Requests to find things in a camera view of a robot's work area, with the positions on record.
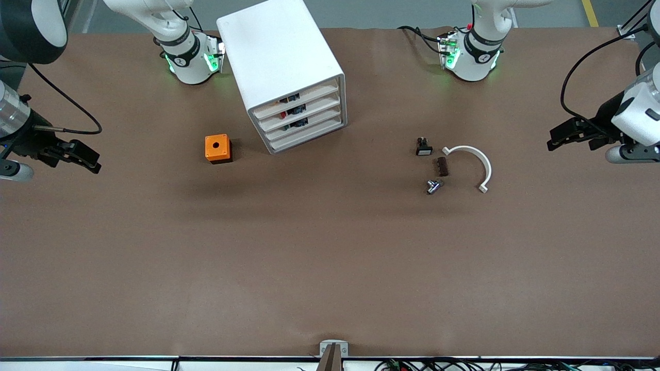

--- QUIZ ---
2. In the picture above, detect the aluminium frame post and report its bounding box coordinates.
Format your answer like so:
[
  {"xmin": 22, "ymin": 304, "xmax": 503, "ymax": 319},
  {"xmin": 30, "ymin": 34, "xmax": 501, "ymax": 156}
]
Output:
[{"xmin": 618, "ymin": 0, "xmax": 655, "ymax": 41}]

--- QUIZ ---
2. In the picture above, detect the white drawer cabinet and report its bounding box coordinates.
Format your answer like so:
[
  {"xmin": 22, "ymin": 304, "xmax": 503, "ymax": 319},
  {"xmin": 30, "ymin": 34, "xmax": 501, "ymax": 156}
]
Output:
[{"xmin": 217, "ymin": 0, "xmax": 347, "ymax": 155}]

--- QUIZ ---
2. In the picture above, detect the metal table edge bracket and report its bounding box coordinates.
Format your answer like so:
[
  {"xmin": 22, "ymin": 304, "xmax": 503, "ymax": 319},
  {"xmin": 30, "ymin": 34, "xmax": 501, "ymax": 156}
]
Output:
[{"xmin": 320, "ymin": 340, "xmax": 349, "ymax": 358}]

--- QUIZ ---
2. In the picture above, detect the brown post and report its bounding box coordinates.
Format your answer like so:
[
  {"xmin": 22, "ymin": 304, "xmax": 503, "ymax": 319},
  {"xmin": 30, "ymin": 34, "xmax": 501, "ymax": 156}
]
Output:
[{"xmin": 316, "ymin": 344, "xmax": 344, "ymax": 371}]

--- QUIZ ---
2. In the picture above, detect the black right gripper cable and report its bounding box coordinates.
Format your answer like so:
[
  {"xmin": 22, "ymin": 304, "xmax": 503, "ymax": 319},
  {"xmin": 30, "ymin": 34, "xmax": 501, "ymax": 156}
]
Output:
[{"xmin": 28, "ymin": 62, "xmax": 103, "ymax": 136}]

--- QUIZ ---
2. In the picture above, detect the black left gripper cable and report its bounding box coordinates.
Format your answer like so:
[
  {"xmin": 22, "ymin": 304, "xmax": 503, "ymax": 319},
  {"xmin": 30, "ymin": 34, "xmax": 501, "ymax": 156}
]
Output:
[{"xmin": 561, "ymin": 23, "xmax": 651, "ymax": 127}]

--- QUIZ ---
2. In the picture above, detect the black base cable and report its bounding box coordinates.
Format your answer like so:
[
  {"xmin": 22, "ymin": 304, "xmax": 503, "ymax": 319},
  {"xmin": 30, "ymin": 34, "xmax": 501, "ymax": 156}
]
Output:
[{"xmin": 397, "ymin": 25, "xmax": 445, "ymax": 55}]

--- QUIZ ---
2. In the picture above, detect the white plastic drawer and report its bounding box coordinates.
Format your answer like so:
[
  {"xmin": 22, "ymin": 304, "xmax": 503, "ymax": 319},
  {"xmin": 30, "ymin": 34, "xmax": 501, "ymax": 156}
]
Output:
[
  {"xmin": 267, "ymin": 114, "xmax": 346, "ymax": 153},
  {"xmin": 262, "ymin": 105, "xmax": 343, "ymax": 141},
  {"xmin": 252, "ymin": 81, "xmax": 341, "ymax": 121},
  {"xmin": 257, "ymin": 93, "xmax": 342, "ymax": 131}
]

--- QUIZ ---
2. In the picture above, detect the orange box with hole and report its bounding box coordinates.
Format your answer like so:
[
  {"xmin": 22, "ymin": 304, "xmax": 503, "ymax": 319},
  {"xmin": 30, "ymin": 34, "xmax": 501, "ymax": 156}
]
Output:
[{"xmin": 205, "ymin": 134, "xmax": 233, "ymax": 164}]

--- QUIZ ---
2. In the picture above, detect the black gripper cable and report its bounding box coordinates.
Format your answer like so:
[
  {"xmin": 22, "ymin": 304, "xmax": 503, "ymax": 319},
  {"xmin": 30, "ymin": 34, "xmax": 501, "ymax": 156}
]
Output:
[
  {"xmin": 561, "ymin": 23, "xmax": 651, "ymax": 127},
  {"xmin": 28, "ymin": 62, "xmax": 103, "ymax": 136}
]

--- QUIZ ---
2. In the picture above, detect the white half ring clamp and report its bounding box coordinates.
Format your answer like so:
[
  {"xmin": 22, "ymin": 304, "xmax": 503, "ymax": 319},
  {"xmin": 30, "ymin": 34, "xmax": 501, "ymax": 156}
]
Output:
[{"xmin": 442, "ymin": 145, "xmax": 492, "ymax": 194}]

